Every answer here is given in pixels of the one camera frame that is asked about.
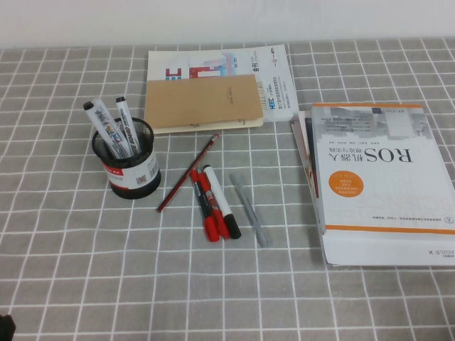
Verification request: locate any white marker colourful label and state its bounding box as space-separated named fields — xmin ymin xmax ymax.
xmin=82 ymin=99 xmax=126 ymax=160

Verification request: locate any black mesh pen holder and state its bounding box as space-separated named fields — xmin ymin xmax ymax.
xmin=92 ymin=117 xmax=162 ymax=200

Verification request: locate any red gel pen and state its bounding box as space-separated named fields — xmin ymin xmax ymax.
xmin=196 ymin=168 xmax=231 ymax=242

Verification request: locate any white marker black cap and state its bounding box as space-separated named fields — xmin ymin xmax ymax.
xmin=202 ymin=163 xmax=242 ymax=240

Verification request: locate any white whiteboard marker black print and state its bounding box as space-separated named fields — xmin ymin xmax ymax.
xmin=114 ymin=96 xmax=142 ymax=157

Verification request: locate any white orange ROS book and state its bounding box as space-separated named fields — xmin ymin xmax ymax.
xmin=311 ymin=103 xmax=455 ymax=236

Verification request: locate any thin orange white book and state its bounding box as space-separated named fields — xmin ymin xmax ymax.
xmin=289 ymin=110 xmax=321 ymax=200

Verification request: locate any grey translucent pen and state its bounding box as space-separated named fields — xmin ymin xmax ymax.
xmin=229 ymin=173 xmax=270 ymax=249

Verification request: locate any grey checked tablecloth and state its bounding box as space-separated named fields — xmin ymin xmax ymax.
xmin=0 ymin=37 xmax=455 ymax=341

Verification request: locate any red pencil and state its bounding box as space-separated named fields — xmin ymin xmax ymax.
xmin=156 ymin=134 xmax=220 ymax=213

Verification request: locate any white printed magazine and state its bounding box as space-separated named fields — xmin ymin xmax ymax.
xmin=147 ymin=43 xmax=299 ymax=123

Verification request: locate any brown kraft notebook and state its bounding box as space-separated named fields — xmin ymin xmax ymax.
xmin=144 ymin=73 xmax=265 ymax=135

